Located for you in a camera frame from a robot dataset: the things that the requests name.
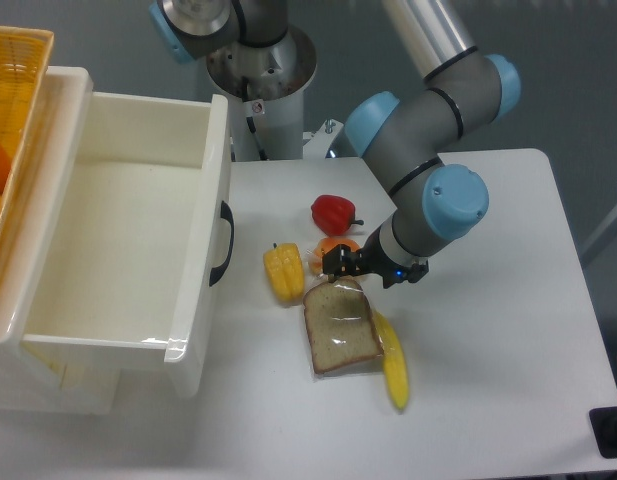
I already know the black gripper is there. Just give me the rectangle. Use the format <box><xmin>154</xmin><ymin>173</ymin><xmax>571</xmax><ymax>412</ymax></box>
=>
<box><xmin>322</xmin><ymin>243</ymin><xmax>429</xmax><ymax>289</ymax></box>

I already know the toast slice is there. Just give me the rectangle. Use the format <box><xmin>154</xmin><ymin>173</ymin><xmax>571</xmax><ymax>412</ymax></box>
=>
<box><xmin>303</xmin><ymin>278</ymin><xmax>383</xmax><ymax>379</ymax></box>

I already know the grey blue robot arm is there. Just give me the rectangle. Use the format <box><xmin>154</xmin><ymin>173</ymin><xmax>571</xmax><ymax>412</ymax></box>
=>
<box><xmin>149</xmin><ymin>1</ymin><xmax>521</xmax><ymax>287</ymax></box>

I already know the wrapped orange croissant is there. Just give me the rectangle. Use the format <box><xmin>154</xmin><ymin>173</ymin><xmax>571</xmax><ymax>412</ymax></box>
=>
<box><xmin>308</xmin><ymin>237</ymin><xmax>360</xmax><ymax>276</ymax></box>

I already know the red bell pepper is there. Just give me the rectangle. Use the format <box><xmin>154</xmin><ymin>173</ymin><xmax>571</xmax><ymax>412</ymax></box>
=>
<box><xmin>311</xmin><ymin>195</ymin><xmax>364</xmax><ymax>236</ymax></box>

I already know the yellow bell pepper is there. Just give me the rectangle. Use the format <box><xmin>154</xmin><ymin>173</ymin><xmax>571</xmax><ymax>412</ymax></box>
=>
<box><xmin>263</xmin><ymin>243</ymin><xmax>305</xmax><ymax>303</ymax></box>

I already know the yellow banana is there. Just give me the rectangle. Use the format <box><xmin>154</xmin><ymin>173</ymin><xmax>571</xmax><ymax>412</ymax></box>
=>
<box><xmin>373</xmin><ymin>310</ymin><xmax>410</xmax><ymax>411</ymax></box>

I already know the white plastic drawer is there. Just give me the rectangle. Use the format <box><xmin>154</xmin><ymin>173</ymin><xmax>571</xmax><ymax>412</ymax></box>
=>
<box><xmin>20</xmin><ymin>92</ymin><xmax>235</xmax><ymax>399</ymax></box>

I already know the black device at edge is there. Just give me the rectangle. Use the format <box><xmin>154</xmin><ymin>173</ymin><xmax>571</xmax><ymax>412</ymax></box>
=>
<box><xmin>589</xmin><ymin>406</ymin><xmax>617</xmax><ymax>459</ymax></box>

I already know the white drawer cabinet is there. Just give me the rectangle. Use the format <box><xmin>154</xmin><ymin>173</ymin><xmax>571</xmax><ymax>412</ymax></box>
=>
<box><xmin>0</xmin><ymin>66</ymin><xmax>119</xmax><ymax>414</ymax></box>

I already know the yellow woven basket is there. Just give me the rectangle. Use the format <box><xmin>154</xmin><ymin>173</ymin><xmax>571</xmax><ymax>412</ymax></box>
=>
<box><xmin>0</xmin><ymin>25</ymin><xmax>55</xmax><ymax>244</ymax></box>

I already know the white mounting bracket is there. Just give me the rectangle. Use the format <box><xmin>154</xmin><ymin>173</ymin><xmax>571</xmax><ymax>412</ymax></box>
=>
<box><xmin>302</xmin><ymin>119</ymin><xmax>344</xmax><ymax>159</ymax></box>

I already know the black drawer handle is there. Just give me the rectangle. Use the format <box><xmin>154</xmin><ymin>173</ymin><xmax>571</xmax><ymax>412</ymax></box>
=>
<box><xmin>209</xmin><ymin>200</ymin><xmax>235</xmax><ymax>287</ymax></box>

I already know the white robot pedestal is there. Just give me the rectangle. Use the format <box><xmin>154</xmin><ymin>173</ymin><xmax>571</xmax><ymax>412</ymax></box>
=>
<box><xmin>206</xmin><ymin>26</ymin><xmax>317</xmax><ymax>162</ymax></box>

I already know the white frame at right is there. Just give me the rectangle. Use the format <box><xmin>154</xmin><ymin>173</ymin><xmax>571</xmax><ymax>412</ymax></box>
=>
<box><xmin>579</xmin><ymin>203</ymin><xmax>617</xmax><ymax>268</ymax></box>

